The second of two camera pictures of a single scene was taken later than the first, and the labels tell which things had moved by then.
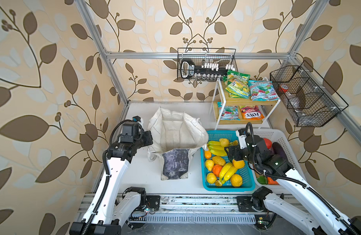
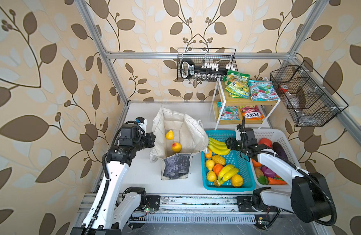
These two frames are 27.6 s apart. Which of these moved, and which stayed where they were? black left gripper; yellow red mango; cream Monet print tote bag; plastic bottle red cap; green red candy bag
Moved: yellow red mango
Stayed: cream Monet print tote bag; black left gripper; green red candy bag; plastic bottle red cap
